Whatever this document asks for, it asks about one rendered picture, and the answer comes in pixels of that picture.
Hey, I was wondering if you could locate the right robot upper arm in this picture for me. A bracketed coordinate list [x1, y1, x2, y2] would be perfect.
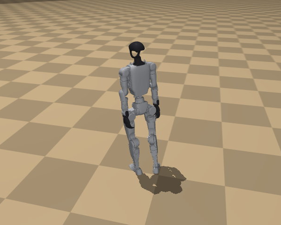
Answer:
[148, 62, 157, 88]

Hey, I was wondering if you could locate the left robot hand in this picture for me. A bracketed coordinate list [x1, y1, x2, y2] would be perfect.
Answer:
[123, 111, 134, 129]

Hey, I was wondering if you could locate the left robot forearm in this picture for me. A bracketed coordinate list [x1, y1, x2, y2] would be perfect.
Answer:
[119, 90, 129, 116]

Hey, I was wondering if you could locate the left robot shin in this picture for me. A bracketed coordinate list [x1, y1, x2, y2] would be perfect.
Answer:
[129, 140, 140, 169]

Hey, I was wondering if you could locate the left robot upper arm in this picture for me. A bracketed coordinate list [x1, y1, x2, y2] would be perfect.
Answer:
[119, 67, 130, 96]

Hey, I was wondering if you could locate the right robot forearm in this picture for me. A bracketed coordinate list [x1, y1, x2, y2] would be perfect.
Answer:
[151, 86, 159, 104]

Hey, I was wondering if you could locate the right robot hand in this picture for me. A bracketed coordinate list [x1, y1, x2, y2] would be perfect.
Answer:
[153, 100, 160, 119]

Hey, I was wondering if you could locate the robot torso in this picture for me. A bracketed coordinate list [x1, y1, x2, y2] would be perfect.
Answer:
[126, 59, 150, 116]

